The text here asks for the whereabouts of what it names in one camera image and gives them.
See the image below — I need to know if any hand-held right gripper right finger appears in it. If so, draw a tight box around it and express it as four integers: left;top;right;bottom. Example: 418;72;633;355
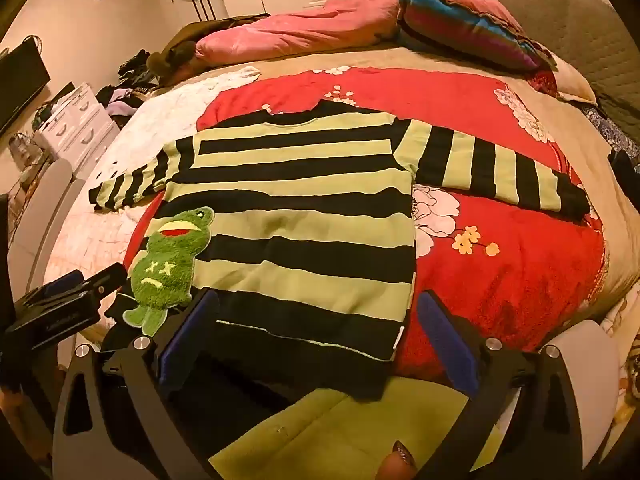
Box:
417;289;586;480

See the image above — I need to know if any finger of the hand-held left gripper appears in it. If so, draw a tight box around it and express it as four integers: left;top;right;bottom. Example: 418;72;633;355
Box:
80;262;129;307
14;270;85;308

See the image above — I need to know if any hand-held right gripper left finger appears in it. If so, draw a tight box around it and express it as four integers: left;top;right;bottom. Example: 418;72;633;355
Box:
52;287;221;480

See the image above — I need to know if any green black striped frog sweater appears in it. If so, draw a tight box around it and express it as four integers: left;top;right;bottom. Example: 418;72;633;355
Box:
89;100;592;397

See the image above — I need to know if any pile of clothes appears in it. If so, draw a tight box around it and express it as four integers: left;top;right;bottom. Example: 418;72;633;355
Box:
95;49;166;117

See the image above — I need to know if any person's right hand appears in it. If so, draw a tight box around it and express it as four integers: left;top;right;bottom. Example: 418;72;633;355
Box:
375;440;419;480

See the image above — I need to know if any grey padded bed panel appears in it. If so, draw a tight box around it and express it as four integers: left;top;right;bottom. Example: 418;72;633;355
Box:
27;177;87;292
541;319;622;467
9;159;74;282

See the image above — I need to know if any red floral blanket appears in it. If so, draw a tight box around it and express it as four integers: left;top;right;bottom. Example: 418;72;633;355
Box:
122;67;608;382

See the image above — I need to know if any person's green clothing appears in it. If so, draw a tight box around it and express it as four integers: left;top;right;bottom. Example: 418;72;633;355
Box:
207;375;503;480

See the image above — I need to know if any clear plastic bag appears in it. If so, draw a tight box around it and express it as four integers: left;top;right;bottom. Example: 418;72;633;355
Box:
7;132;42;173

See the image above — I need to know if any white drawer cabinet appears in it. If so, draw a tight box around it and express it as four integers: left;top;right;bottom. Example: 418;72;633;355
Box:
32;82;122;177

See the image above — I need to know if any patterned beige cloth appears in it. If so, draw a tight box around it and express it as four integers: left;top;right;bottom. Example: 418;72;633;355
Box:
599;297;640;428

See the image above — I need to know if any black television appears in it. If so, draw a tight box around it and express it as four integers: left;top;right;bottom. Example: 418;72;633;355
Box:
0;40;52;135

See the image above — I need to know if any brown fur-trimmed coat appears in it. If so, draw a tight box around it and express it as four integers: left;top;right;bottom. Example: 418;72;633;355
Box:
145;14;271;87

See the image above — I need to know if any bed with beige sheet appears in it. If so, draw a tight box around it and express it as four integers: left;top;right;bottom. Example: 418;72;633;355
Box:
47;45;640;361

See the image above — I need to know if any blue patterned cloth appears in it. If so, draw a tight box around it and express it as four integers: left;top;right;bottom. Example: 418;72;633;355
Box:
582;104;640;157

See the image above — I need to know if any floral pillow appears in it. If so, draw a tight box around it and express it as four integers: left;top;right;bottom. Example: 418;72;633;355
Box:
529;55;599;107

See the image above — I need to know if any pink quilt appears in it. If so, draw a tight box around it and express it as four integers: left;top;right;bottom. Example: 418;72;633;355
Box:
195;0;402;65

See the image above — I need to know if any colourful striped pillow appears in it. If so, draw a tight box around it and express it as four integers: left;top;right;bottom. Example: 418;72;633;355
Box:
397;0;558;72

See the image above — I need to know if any grey quilted headboard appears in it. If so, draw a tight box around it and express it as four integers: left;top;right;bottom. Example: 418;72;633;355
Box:
465;0;640;132

